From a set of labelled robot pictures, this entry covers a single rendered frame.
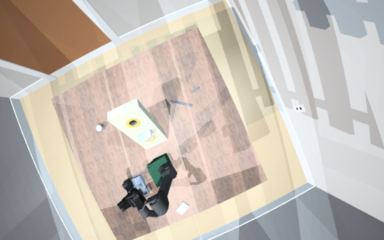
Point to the light blue square tray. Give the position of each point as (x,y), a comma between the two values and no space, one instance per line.
(139,183)

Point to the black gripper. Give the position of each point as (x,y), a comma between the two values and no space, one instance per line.
(129,187)

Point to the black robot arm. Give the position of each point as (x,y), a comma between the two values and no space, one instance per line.
(158,202)

